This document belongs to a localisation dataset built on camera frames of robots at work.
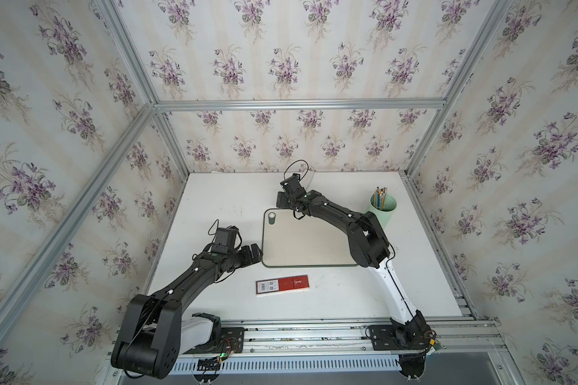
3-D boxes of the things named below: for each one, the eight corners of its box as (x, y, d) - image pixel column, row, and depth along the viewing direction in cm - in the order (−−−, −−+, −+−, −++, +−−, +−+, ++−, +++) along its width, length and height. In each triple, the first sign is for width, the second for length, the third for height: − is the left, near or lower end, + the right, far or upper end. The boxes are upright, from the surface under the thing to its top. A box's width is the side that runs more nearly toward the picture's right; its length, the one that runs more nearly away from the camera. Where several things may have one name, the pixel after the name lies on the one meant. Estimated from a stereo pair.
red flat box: (256, 296, 84) (255, 295, 82) (256, 282, 87) (255, 280, 85) (309, 290, 85) (310, 288, 84) (307, 276, 89) (307, 274, 87)
